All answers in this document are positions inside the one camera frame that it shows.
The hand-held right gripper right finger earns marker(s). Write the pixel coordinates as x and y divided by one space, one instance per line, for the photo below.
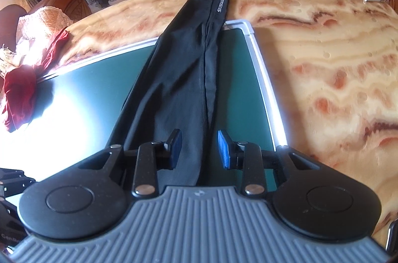
224 149

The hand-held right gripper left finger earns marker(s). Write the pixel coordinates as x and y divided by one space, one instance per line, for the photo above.
175 148

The black pants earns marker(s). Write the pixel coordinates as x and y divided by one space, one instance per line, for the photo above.
174 79

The red cloth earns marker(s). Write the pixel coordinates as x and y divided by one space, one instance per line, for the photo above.
18 95

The white sneaker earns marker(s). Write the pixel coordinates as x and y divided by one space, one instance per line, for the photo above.
9 59

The cream lace cloth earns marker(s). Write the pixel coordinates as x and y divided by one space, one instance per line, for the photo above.
43 20

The green board with silver frame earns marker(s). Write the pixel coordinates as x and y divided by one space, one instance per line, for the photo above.
242 79

